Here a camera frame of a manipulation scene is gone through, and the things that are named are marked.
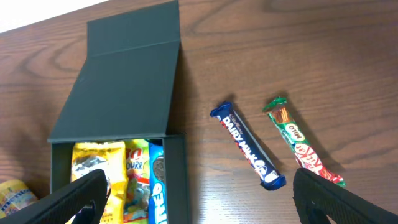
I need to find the Haribo gummy candy bag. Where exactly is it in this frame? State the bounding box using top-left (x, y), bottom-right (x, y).
top-left (124, 139), bottom-right (150, 223)

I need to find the green red KitKat Milo bar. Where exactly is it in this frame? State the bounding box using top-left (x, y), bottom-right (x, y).
top-left (263, 96), bottom-right (346, 187)

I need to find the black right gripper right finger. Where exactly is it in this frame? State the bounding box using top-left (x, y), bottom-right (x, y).
top-left (293, 168), bottom-right (397, 224)

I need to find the dark green open box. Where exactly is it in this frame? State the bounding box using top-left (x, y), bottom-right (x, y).
top-left (49, 1), bottom-right (191, 223)

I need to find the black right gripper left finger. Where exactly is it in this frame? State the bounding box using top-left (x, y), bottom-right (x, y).
top-left (1, 169), bottom-right (109, 224)

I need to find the purple Dairy Milk bar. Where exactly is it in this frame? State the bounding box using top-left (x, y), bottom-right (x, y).
top-left (210, 101), bottom-right (286, 190)

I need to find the yellow Hacks candy bag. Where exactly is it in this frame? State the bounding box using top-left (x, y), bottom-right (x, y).
top-left (71, 141), bottom-right (128, 223)

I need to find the yellow Mentos gum bottle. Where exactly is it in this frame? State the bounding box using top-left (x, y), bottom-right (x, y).
top-left (0, 179), bottom-right (38, 218)

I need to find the blue Oreo cookie pack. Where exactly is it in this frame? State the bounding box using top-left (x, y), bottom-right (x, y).
top-left (149, 141), bottom-right (168, 224)

